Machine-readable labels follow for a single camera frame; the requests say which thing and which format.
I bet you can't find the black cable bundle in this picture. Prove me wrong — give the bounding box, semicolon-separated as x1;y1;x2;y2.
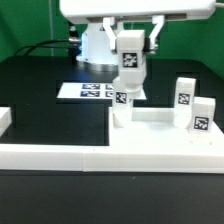
13;37;83;57

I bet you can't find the white U-shaped obstacle fence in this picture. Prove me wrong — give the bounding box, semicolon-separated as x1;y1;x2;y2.
0;106;224;174

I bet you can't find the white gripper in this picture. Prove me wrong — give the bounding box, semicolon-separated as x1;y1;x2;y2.
59;0;216;54

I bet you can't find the white base tag plate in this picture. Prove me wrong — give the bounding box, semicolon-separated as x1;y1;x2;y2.
56;82;147;100

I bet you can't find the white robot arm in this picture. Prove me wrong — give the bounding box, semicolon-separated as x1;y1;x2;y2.
59;0;216;64

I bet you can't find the white square table top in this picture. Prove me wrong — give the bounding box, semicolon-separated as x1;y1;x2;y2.
109;107;224;147

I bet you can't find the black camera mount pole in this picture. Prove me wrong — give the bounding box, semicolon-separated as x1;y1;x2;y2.
68;22;80;64

